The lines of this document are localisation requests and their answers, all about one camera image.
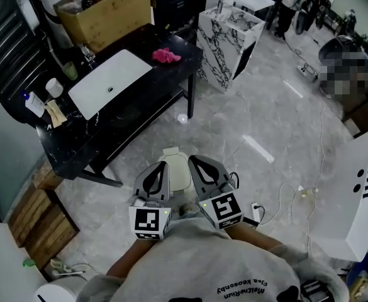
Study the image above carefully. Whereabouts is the person's right forearm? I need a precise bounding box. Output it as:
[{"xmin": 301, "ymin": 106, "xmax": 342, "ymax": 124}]
[{"xmin": 226, "ymin": 221, "xmax": 282, "ymax": 252}]

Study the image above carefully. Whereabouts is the green cup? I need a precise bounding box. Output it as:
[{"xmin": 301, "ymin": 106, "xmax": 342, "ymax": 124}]
[{"xmin": 62, "ymin": 61, "xmax": 79, "ymax": 81}]

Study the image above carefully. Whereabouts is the black ribbed cabinet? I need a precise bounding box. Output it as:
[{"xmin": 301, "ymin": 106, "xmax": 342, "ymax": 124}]
[{"xmin": 153, "ymin": 0, "xmax": 209, "ymax": 36}]

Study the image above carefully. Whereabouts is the white cabinet with black marks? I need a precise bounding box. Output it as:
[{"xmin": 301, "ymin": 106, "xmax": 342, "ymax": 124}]
[{"xmin": 312, "ymin": 130, "xmax": 368, "ymax": 262}]

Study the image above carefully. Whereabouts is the white pump bottle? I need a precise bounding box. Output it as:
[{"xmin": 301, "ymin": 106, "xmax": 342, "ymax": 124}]
[{"xmin": 21, "ymin": 90, "xmax": 45, "ymax": 118}]

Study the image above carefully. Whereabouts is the white plug adapter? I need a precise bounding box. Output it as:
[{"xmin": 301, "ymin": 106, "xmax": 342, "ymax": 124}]
[{"xmin": 50, "ymin": 258, "xmax": 87, "ymax": 278}]

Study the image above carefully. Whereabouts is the frosted glass panel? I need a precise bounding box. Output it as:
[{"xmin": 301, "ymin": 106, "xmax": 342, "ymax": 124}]
[{"xmin": 0, "ymin": 92, "xmax": 46, "ymax": 223}]

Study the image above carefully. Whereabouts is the small yellow bottle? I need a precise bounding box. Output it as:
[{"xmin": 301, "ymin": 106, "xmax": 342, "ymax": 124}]
[{"xmin": 298, "ymin": 186, "xmax": 320, "ymax": 200}]

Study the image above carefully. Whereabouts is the white power strip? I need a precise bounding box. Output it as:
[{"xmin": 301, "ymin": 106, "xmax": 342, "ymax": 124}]
[
  {"xmin": 251, "ymin": 202, "xmax": 262, "ymax": 223},
  {"xmin": 298, "ymin": 63, "xmax": 317, "ymax": 82}
]

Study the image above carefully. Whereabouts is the person's left forearm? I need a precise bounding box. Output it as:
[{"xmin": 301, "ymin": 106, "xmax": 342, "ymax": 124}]
[{"xmin": 106, "ymin": 239, "xmax": 159, "ymax": 279}]

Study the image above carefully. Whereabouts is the plain brown cardboard box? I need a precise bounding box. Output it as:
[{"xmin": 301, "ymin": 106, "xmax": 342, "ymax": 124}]
[{"xmin": 53, "ymin": 0, "xmax": 156, "ymax": 53}]

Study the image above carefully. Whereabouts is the chrome faucet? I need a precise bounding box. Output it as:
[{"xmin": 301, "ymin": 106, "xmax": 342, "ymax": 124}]
[{"xmin": 79, "ymin": 44, "xmax": 96, "ymax": 69}]

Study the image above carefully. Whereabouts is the white table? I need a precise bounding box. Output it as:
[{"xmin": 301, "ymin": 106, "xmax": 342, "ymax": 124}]
[{"xmin": 233, "ymin": 0, "xmax": 276, "ymax": 23}]

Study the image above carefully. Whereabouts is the white marble cabinet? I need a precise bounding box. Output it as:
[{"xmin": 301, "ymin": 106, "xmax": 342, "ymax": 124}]
[{"xmin": 196, "ymin": 6, "xmax": 266, "ymax": 92}]

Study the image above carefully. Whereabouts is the grey ribbed metal appliance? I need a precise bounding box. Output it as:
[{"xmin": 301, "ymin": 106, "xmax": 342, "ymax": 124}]
[{"xmin": 0, "ymin": 0, "xmax": 48, "ymax": 106}]

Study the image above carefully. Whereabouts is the black round chair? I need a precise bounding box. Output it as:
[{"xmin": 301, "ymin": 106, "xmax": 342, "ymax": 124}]
[{"xmin": 318, "ymin": 35, "xmax": 368, "ymax": 102}]

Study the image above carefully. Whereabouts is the white cylinder tank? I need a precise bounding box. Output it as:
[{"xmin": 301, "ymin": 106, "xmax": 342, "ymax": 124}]
[{"xmin": 40, "ymin": 0, "xmax": 74, "ymax": 48}]

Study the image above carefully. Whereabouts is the beige pedal trash bin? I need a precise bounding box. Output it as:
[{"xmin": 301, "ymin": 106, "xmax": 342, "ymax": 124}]
[{"xmin": 161, "ymin": 147, "xmax": 194, "ymax": 198}]

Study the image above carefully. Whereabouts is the white floor cable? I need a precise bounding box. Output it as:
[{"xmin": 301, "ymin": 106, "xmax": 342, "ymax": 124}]
[{"xmin": 259, "ymin": 104, "xmax": 326, "ymax": 254}]

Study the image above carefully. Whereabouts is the white cup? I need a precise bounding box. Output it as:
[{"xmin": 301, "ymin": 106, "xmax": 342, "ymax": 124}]
[{"xmin": 45, "ymin": 77, "xmax": 64, "ymax": 99}]

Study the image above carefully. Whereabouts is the wooden pallet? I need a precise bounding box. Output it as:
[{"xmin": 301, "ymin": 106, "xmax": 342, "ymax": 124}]
[{"xmin": 7, "ymin": 160, "xmax": 81, "ymax": 270}]

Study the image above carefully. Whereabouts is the black marble vanity table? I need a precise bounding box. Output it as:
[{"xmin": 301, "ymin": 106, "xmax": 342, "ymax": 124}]
[{"xmin": 34, "ymin": 23, "xmax": 204, "ymax": 188}]

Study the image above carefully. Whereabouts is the white sink basin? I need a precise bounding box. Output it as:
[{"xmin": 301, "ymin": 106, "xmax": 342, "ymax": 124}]
[{"xmin": 67, "ymin": 48, "xmax": 153, "ymax": 121}]

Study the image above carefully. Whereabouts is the person's grey sweatshirt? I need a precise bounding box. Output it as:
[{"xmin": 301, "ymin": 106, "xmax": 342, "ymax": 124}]
[{"xmin": 76, "ymin": 215, "xmax": 350, "ymax": 302}]

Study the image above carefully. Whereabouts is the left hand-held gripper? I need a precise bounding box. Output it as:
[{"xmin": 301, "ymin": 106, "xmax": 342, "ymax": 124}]
[{"xmin": 128, "ymin": 160, "xmax": 172, "ymax": 242}]

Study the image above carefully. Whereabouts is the black strap pack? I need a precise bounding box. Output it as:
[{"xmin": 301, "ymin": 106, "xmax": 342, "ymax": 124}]
[{"xmin": 299, "ymin": 278, "xmax": 328, "ymax": 302}]

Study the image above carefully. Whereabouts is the brown wooden box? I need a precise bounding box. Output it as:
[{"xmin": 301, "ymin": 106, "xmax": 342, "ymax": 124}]
[{"xmin": 340, "ymin": 96, "xmax": 368, "ymax": 138}]

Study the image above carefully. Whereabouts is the white plastic bag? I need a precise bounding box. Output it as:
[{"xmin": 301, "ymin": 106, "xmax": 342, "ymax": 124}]
[{"xmin": 157, "ymin": 152, "xmax": 193, "ymax": 194}]

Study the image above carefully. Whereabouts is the pink cloth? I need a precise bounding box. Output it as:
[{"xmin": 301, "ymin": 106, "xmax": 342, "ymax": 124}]
[{"xmin": 152, "ymin": 47, "xmax": 182, "ymax": 64}]

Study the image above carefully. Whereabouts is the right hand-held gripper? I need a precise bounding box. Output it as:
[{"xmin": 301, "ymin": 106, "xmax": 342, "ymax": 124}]
[{"xmin": 187, "ymin": 154, "xmax": 260, "ymax": 232}]

